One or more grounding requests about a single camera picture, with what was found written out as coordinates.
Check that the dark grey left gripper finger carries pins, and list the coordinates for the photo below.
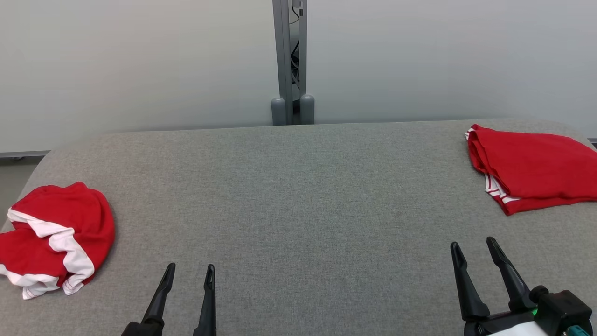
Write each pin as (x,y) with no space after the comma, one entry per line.
(161,303)
(208,308)

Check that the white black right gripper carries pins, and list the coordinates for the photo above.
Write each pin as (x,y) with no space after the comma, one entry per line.
(503,326)

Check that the red shorts with white stripe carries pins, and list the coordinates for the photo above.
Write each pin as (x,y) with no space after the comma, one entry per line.
(70,210)

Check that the red jersey with white sleeves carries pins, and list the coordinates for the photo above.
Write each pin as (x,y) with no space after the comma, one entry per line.
(536,163)

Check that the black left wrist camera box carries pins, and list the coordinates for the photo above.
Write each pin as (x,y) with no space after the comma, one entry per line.
(140,330)

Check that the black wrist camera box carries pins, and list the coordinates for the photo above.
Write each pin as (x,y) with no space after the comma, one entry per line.
(140,330)
(559,308)

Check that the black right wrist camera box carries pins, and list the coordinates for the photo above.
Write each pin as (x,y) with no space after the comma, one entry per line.
(559,308)

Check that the grey metal post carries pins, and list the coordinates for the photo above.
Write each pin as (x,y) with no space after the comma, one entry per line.
(282,46)

